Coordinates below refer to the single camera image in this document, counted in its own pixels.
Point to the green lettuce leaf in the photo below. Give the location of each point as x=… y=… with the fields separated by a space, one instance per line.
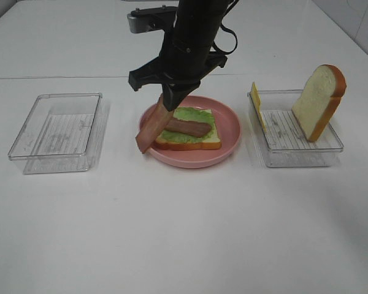
x=191 y=114

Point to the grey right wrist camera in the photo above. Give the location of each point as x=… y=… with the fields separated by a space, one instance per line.
x=153 y=19

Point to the left clear plastic bin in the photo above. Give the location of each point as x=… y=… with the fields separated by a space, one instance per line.
x=62 y=133

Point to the white bread slice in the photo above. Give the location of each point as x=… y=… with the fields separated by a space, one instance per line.
x=187 y=146
x=319 y=100

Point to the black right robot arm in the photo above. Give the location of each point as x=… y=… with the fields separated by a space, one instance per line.
x=202 y=15

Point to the bacon strip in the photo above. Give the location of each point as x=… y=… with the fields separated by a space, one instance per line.
x=192 y=128
x=153 y=126

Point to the yellow cheese slice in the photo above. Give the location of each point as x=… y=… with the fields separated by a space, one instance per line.
x=255 y=98

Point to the right clear plastic bin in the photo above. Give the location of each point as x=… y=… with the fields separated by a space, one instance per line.
x=279 y=138

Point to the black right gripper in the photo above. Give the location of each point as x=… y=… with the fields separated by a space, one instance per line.
x=185 y=58

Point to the clear plastic bin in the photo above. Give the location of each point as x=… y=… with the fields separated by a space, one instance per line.
x=62 y=133
x=279 y=138

